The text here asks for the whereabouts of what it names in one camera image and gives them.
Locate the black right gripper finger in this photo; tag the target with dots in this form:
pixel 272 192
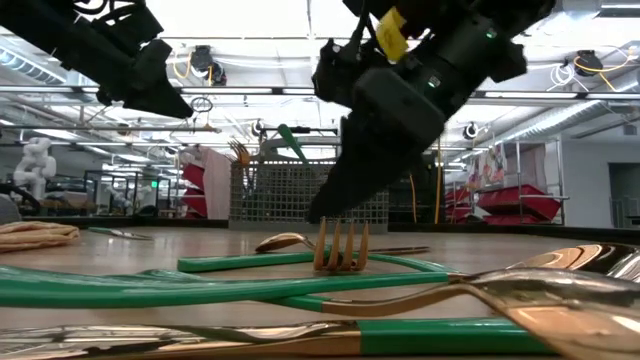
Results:
pixel 390 120

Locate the red bins on shelf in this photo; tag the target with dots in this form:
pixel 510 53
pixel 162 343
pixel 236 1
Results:
pixel 515 202

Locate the grey rounded object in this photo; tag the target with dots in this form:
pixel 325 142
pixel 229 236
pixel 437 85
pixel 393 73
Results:
pixel 7 210

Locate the beige folded cloth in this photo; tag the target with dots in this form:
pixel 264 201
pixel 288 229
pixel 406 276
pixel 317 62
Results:
pixel 35 236

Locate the colourful poster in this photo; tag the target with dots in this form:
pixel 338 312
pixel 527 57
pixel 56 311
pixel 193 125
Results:
pixel 492 165

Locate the white robot figure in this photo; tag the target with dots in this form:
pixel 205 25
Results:
pixel 35 165

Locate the black table frame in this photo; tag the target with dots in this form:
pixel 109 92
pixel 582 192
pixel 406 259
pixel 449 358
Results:
pixel 100 221

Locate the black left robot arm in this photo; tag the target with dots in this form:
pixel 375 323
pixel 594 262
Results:
pixel 25 20

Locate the yellow tape tag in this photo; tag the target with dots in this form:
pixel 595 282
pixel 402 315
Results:
pixel 391 32

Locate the pale pink board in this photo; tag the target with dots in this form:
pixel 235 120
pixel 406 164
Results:
pixel 217 185

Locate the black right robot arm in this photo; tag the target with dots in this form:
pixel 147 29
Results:
pixel 465 50

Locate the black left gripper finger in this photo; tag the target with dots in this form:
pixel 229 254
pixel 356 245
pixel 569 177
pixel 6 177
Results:
pixel 150 97

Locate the grey mesh cutlery basket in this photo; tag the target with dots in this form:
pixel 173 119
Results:
pixel 270 200

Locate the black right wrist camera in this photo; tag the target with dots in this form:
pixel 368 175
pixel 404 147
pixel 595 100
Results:
pixel 335 75

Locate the red stacked bins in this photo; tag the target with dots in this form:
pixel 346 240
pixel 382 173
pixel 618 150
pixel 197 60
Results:
pixel 195 190

